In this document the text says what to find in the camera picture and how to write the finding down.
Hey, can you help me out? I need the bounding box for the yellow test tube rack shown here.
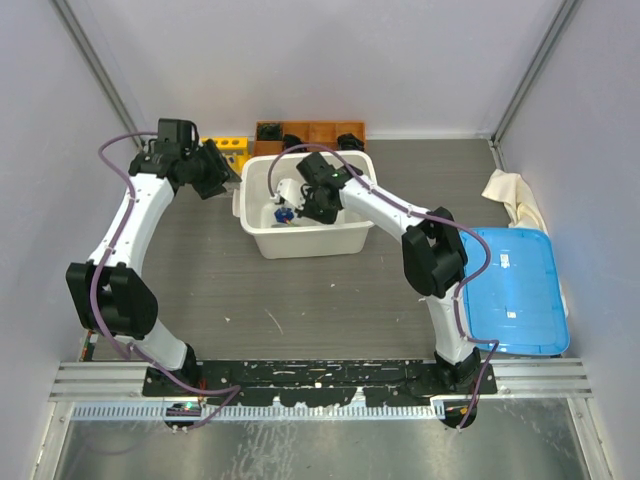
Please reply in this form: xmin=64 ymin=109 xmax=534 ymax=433
xmin=200 ymin=137 xmax=250 ymax=176

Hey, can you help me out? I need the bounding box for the rolled tie top left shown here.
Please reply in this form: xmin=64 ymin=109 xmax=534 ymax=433
xmin=256 ymin=122 xmax=283 ymax=142

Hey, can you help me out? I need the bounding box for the rolled tie blue pattern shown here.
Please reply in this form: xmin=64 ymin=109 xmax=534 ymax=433
xmin=336 ymin=133 xmax=365 ymax=152

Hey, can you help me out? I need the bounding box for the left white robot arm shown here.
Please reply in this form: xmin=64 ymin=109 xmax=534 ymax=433
xmin=65 ymin=118 xmax=238 ymax=396

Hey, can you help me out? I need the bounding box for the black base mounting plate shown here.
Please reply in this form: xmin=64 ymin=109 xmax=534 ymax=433
xmin=144 ymin=357 xmax=499 ymax=407

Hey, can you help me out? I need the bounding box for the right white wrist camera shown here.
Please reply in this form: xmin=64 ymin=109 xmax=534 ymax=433
xmin=272 ymin=178 xmax=305 ymax=210

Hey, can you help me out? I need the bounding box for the wooden compartment tray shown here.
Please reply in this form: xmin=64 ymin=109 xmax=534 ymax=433
xmin=252 ymin=120 xmax=367 ymax=156

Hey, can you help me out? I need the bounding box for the rolled tie orange pattern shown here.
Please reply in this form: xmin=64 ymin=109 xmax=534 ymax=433
xmin=282 ymin=134 xmax=308 ymax=152

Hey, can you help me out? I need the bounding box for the cream cloth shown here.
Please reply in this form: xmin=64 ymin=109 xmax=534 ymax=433
xmin=482 ymin=169 xmax=548 ymax=234

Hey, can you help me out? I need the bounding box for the blue plastic lid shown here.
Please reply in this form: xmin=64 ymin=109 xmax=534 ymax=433
xmin=463 ymin=227 xmax=570 ymax=356

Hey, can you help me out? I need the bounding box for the white plastic tub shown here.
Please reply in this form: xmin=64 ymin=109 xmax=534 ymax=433
xmin=233 ymin=153 xmax=373 ymax=259

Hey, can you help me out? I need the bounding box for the clear glass stirring rod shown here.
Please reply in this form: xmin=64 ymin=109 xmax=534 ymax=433
xmin=264 ymin=309 xmax=284 ymax=336

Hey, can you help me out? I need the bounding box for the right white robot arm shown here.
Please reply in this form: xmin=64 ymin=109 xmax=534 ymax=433
xmin=296 ymin=152 xmax=480 ymax=394

